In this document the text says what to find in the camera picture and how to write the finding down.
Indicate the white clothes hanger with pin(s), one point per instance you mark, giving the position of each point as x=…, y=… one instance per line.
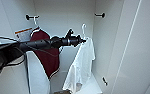
x=84, y=33
x=35, y=24

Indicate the white t-shirt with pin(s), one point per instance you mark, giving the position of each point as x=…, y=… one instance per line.
x=79, y=66

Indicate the white wardrobe cabinet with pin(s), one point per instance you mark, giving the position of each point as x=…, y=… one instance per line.
x=67, y=16

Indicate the maroon and white jacket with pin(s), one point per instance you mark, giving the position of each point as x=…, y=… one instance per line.
x=49, y=61

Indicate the small black hook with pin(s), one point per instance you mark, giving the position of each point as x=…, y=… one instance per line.
x=105, y=81

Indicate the orange and white sticker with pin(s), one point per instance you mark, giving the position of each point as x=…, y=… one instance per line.
x=22, y=33

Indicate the woven basket with goods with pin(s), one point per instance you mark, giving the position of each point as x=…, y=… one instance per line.
x=61, y=92

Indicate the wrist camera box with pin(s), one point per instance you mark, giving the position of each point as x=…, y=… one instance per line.
x=70, y=33

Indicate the black wall peg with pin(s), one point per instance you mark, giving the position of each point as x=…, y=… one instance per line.
x=29, y=16
x=102, y=15

